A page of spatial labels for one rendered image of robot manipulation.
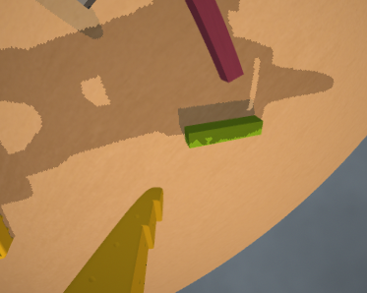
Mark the grey rectangular rod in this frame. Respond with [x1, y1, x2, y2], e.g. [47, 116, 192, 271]
[77, 0, 95, 9]

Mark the lime green rod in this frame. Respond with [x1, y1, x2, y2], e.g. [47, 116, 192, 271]
[184, 115, 264, 148]

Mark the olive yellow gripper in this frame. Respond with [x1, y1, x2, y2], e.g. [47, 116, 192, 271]
[63, 188, 163, 293]

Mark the pink rod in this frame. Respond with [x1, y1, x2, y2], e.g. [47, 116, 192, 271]
[185, 0, 244, 83]

